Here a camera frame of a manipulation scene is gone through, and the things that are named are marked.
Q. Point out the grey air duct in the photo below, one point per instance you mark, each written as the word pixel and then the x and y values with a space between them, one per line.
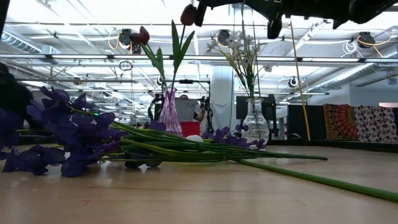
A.
pixel 18 43

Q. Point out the overhead metal bar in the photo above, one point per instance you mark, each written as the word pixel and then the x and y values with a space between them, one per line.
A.
pixel 77 57

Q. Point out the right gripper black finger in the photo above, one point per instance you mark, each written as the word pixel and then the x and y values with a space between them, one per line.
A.
pixel 200 12
pixel 275 28

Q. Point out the white dotted cloth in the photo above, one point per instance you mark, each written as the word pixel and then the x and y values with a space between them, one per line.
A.
pixel 376 124

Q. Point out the white tulip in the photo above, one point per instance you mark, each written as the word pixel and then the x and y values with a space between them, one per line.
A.
pixel 342 184

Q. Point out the orange mandala cloth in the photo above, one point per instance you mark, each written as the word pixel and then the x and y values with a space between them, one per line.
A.
pixel 340 121

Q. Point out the black partition panel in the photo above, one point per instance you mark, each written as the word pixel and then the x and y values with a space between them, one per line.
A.
pixel 300 123

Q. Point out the black ceiling camera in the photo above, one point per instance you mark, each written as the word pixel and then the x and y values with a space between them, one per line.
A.
pixel 366 40
pixel 224 36
pixel 293 81
pixel 125 36

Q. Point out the red bin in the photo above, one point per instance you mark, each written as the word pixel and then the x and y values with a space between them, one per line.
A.
pixel 190 129

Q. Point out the black background robot arm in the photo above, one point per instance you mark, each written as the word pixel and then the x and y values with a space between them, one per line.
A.
pixel 207 112
pixel 155 107

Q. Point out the white column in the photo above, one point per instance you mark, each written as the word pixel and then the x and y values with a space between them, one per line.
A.
pixel 222 102

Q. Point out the black monitor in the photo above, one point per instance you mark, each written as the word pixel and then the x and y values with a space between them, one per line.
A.
pixel 267 107

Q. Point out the pink glass vase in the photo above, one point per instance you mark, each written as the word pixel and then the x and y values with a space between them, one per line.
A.
pixel 170 118

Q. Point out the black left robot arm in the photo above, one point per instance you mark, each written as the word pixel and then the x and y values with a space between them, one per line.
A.
pixel 12 93

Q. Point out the white shelf board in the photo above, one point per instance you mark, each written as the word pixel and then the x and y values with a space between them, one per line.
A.
pixel 388 105

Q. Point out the person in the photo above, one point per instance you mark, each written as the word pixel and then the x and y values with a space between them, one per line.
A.
pixel 186 109

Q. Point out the white flowers in clear vase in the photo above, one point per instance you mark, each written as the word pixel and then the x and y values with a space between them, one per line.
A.
pixel 248 81

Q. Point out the black background rig frame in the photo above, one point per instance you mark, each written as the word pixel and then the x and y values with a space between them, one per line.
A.
pixel 186 81

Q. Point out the clear glass vase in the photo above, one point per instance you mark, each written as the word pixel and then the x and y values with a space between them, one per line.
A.
pixel 255 124

